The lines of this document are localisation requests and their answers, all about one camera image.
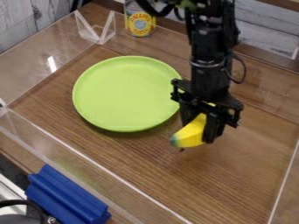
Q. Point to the yellow labelled tin can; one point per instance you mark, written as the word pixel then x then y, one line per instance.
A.
pixel 139 21

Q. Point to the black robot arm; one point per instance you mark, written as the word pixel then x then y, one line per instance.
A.
pixel 211 27

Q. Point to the yellow toy banana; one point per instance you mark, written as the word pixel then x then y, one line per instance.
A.
pixel 190 135

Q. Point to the green round plate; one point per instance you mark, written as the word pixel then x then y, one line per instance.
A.
pixel 123 93

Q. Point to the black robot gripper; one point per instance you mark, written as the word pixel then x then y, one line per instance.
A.
pixel 204 95

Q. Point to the clear acrylic enclosure wall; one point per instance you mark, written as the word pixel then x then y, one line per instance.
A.
pixel 236 181

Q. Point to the blue plastic clamp block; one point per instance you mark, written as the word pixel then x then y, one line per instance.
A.
pixel 64 199

